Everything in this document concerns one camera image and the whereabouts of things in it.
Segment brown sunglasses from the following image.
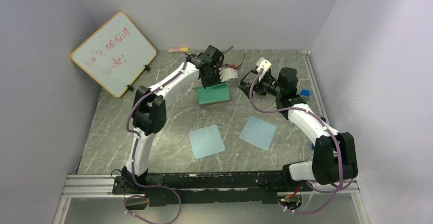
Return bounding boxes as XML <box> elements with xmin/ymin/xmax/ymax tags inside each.
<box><xmin>221</xmin><ymin>46</ymin><xmax>246</xmax><ymax>70</ymax></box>

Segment aluminium frame rail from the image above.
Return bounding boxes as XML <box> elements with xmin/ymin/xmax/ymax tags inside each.
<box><xmin>54</xmin><ymin>175</ymin><xmax>370</xmax><ymax>223</ymax></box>

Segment yellow framed whiteboard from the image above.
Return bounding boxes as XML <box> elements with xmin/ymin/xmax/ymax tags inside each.
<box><xmin>70</xmin><ymin>11</ymin><xmax>157</xmax><ymax>97</ymax></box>

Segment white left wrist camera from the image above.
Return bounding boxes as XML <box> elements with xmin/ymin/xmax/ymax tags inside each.
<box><xmin>219</xmin><ymin>67</ymin><xmax>238</xmax><ymax>83</ymax></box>

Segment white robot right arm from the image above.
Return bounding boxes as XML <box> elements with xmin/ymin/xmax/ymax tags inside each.
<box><xmin>238</xmin><ymin>67</ymin><xmax>358</xmax><ymax>191</ymax></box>

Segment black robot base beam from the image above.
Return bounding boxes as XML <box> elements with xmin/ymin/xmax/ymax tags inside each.
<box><xmin>112</xmin><ymin>169</ymin><xmax>310</xmax><ymax>207</ymax></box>

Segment blue whiteboard eraser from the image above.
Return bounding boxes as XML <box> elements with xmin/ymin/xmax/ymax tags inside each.
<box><xmin>299</xmin><ymin>89</ymin><xmax>310</xmax><ymax>101</ymax></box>

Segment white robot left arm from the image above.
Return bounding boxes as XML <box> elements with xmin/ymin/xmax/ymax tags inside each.
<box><xmin>121</xmin><ymin>45</ymin><xmax>224</xmax><ymax>193</ymax></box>

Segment pink yellow marker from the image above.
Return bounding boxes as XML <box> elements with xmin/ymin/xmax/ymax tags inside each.
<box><xmin>167</xmin><ymin>47</ymin><xmax>189</xmax><ymax>53</ymax></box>

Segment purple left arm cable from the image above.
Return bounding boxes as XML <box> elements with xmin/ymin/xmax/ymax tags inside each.
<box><xmin>124</xmin><ymin>52</ymin><xmax>188</xmax><ymax>224</ymax></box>

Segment green lined glasses case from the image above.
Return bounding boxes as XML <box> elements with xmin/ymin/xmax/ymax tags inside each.
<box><xmin>193</xmin><ymin>83</ymin><xmax>230</xmax><ymax>106</ymax></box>

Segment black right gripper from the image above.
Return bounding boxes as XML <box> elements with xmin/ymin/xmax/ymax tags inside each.
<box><xmin>238</xmin><ymin>71</ymin><xmax>283</xmax><ymax>99</ymax></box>

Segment light blue cloth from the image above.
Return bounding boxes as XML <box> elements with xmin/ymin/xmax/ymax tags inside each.
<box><xmin>239</xmin><ymin>116</ymin><xmax>277</xmax><ymax>151</ymax></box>
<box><xmin>188</xmin><ymin>125</ymin><xmax>226</xmax><ymax>159</ymax></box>

